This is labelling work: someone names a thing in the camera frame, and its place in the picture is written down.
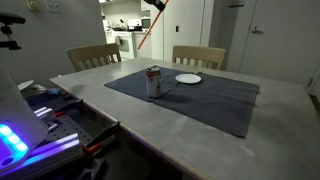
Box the white door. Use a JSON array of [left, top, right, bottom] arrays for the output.
[[239, 0, 320, 86]]

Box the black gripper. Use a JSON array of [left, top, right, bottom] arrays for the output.
[[142, 0, 167, 13]]

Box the light wooden slat-back chair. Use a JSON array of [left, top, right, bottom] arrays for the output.
[[171, 45, 227, 71], [65, 42, 123, 73]]

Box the red and silver soda can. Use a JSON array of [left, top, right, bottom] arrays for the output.
[[144, 65, 163, 99]]

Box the aluminium profile rail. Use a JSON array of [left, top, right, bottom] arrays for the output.
[[33, 106, 59, 131], [0, 133, 84, 180]]

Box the white microwave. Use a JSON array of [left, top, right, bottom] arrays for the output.
[[140, 17, 152, 30]]

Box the beige wall switch plate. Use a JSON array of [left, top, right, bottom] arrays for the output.
[[26, 0, 42, 11]]

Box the black and orange bar clamp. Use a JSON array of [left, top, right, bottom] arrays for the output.
[[51, 99, 84, 118], [81, 120, 122, 157]]

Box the silver lever door handle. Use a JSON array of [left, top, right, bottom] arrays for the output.
[[251, 24, 265, 35]]

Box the white kitchen oven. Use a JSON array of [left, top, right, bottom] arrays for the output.
[[105, 30, 136, 62]]

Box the small white plate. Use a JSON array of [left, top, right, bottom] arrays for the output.
[[174, 73, 203, 85]]

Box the white paper sheet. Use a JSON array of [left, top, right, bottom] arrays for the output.
[[16, 79, 36, 92]]

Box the grey door sign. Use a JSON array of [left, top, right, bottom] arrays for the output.
[[228, 0, 246, 8]]

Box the white wall switch plate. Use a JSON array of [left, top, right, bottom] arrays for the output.
[[44, 0, 64, 14]]

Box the dark blue cloth mat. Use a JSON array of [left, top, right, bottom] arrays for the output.
[[104, 65, 261, 138]]

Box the red plastic straw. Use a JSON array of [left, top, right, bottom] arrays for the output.
[[137, 0, 171, 51]]

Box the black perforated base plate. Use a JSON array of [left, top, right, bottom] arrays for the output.
[[43, 113, 113, 148]]

